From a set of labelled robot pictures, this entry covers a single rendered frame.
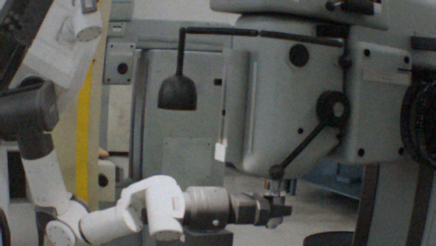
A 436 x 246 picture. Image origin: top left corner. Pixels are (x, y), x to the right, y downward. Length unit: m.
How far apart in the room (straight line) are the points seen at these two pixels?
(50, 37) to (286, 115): 0.54
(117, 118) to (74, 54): 8.33
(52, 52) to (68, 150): 1.61
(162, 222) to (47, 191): 0.28
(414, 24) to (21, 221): 1.18
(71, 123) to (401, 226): 1.82
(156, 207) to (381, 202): 0.63
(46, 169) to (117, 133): 8.43
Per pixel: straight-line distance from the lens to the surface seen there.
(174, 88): 1.19
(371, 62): 1.31
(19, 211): 1.73
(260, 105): 1.23
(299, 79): 1.23
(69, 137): 2.95
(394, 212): 1.58
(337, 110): 1.24
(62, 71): 1.37
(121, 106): 9.72
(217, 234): 1.69
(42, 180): 1.34
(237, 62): 1.25
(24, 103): 1.29
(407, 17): 1.41
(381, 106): 1.34
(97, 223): 1.35
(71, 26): 1.39
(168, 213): 1.25
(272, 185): 1.33
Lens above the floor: 1.53
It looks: 6 degrees down
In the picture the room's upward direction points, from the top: 4 degrees clockwise
